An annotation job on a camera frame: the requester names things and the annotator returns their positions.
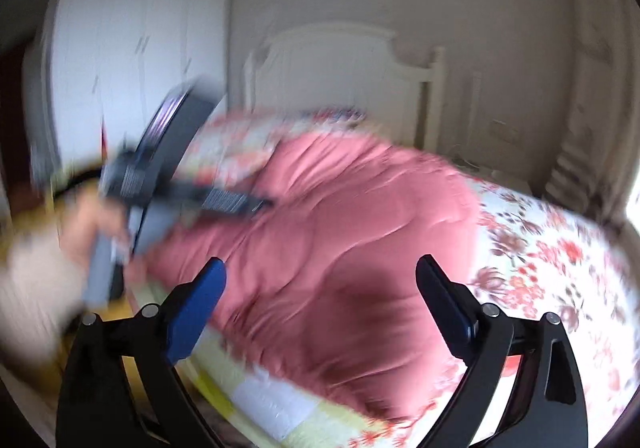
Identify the person's left hand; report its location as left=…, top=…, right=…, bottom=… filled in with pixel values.
left=60, top=188, right=146, bottom=280

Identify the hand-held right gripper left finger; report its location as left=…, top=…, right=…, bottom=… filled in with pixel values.
left=55, top=257, right=228, bottom=448

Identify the pink quilted coat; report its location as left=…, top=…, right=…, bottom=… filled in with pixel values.
left=132, top=131, right=483, bottom=421

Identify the white wardrobe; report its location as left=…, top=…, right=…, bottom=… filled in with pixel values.
left=30, top=0, right=236, bottom=209

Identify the patterned beige curtain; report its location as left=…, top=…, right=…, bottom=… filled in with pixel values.
left=545, top=0, right=633, bottom=209

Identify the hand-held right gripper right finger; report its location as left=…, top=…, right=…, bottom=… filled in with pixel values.
left=416, top=254, right=588, bottom=448

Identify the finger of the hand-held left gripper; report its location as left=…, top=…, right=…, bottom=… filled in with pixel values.
left=160, top=178, right=275, bottom=219

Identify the white bed headboard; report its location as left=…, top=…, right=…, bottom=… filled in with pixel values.
left=245, top=23, right=446, bottom=149

